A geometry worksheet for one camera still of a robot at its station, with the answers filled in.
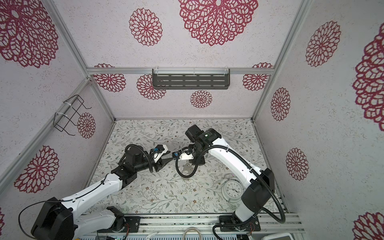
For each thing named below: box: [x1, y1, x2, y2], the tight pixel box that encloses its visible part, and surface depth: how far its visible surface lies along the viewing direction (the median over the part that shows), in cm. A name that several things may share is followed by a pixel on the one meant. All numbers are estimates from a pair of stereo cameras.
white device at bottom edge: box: [261, 233, 294, 240], surface depth 69 cm
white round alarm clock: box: [221, 180, 243, 203], surface depth 83 cm
